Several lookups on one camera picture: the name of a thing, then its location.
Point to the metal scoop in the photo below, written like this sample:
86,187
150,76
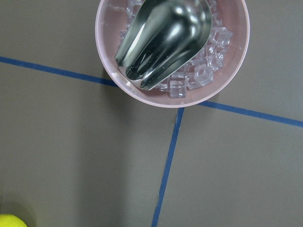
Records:
164,36

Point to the pink bowl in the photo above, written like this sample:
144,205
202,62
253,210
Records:
111,19

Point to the yellow lemon far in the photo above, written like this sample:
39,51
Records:
8,220

